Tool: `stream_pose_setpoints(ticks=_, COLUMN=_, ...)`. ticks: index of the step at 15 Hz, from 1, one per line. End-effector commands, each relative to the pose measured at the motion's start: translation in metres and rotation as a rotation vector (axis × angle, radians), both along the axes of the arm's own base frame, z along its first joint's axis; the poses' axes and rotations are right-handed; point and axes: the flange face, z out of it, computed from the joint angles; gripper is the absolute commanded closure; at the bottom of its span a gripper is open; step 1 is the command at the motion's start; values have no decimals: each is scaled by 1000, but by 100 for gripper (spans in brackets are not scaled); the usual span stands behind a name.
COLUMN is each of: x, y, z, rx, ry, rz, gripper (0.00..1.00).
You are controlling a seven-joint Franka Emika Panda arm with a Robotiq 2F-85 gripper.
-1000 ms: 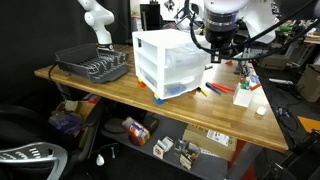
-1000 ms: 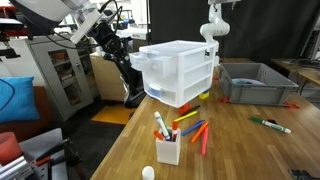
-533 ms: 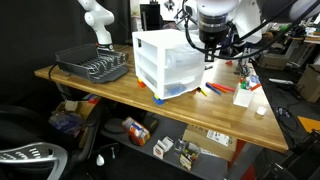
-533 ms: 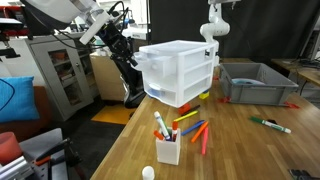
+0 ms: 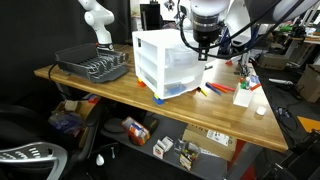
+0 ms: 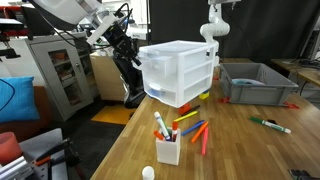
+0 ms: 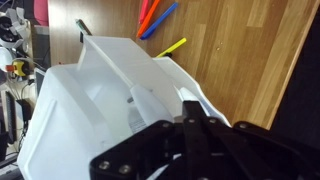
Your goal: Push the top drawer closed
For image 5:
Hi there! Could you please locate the blue yellow block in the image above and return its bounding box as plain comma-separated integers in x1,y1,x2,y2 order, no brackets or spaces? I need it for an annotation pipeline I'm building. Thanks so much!
152,93,166,106

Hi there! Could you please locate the dark round disc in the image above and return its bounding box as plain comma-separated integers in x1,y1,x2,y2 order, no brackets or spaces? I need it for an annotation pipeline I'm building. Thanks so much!
102,117,125,134

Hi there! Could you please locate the labelled cardboard box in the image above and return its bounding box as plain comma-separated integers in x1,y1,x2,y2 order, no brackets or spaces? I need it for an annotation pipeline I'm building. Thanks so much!
181,123,239,163

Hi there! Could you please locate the long red marker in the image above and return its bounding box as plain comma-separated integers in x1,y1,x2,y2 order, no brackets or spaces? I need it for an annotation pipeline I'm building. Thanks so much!
213,82,236,93

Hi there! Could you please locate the small black item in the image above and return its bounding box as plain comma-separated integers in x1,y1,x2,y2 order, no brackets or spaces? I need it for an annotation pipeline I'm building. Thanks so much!
146,117,161,135

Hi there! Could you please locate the translucent drawer with blue contents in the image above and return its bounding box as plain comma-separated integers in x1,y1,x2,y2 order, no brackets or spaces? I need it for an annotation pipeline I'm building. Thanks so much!
163,77,204,99

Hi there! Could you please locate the grey dish rack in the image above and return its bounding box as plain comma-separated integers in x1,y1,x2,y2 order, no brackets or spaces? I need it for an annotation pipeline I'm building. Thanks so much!
54,42,130,84

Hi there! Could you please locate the white robot arm without gripper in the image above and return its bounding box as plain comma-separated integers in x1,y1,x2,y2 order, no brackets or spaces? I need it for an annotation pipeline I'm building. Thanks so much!
77,0,116,52

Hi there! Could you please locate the flat white object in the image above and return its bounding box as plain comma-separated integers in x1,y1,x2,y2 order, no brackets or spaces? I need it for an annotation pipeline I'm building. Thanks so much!
268,77,295,86

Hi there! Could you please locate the black table cable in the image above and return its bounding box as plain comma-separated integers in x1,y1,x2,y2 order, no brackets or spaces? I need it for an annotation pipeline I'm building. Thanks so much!
47,62,60,83

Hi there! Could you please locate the white robot arm with gripper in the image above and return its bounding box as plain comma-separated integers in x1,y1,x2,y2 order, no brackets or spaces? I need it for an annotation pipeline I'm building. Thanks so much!
188,0,320,28

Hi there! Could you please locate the black floor equipment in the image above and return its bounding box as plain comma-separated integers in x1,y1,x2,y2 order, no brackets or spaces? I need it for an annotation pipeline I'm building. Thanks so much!
261,128,320,180

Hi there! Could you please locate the empty translucent drawer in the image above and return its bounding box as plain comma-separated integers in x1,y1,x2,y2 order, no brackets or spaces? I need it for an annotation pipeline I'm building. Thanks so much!
163,64,205,84

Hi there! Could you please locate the black monitor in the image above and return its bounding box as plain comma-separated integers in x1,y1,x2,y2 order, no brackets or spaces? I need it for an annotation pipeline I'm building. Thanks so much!
139,2,165,32

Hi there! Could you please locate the blue marker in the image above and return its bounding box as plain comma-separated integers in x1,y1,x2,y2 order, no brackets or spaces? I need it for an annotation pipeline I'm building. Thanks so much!
205,81,222,96

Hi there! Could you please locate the large plain cardboard box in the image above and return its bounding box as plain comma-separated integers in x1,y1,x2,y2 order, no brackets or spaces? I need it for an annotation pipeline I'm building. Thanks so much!
295,64,320,104

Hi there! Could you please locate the white pen holder box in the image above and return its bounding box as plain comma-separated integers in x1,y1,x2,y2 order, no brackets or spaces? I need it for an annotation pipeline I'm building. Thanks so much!
232,82,255,109

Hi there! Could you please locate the translucent drawer with clear contents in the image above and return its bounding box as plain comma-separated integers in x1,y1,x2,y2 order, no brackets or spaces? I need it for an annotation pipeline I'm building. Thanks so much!
164,45,207,70

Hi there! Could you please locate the orange block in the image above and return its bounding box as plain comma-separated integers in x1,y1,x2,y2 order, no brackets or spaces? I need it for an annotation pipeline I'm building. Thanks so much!
136,77,147,89

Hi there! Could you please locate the black grey mesh office chair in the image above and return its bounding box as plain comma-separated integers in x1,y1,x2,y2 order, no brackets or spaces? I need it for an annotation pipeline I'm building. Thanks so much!
0,99,106,180

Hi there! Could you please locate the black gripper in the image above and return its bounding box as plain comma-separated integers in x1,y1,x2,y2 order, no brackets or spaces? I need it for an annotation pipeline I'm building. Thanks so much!
194,24,220,62

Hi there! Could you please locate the black floor cable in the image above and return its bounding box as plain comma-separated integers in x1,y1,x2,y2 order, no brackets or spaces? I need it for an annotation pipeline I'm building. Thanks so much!
271,101,300,134

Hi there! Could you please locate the clear container with items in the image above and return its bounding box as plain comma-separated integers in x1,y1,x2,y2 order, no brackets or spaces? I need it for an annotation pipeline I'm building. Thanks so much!
173,138,202,172

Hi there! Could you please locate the long orange marker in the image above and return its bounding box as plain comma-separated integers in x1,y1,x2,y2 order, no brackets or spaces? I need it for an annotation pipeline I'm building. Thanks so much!
209,82,229,94

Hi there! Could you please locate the orange-red marker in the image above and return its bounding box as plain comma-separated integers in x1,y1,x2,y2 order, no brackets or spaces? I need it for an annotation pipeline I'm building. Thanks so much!
250,83,263,92

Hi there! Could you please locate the clear plastic bag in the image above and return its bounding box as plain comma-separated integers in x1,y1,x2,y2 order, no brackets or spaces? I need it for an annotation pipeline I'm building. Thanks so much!
47,111,85,136

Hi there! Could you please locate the small white box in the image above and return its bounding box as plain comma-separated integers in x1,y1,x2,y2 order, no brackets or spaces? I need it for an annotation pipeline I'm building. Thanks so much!
152,135,175,160

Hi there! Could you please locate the white bulb-shaped object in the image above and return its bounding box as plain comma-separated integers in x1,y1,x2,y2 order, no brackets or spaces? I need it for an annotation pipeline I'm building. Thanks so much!
95,153,105,167

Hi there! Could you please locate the open cardboard box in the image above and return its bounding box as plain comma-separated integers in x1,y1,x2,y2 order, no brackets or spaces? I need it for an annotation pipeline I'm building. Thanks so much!
52,97,103,149

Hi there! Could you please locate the orange white package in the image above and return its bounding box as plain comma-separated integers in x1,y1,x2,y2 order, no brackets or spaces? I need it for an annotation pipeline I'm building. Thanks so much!
120,115,151,147

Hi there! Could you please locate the small plain cardboard box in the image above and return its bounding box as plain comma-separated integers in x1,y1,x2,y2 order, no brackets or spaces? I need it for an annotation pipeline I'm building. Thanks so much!
257,52,290,71

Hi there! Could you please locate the grey lower shelf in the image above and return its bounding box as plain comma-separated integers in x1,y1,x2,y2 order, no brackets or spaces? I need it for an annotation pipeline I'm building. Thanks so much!
99,112,234,180

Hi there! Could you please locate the white plastic drawer unit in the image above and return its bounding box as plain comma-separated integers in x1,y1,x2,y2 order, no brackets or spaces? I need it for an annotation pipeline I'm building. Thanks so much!
131,28,207,101

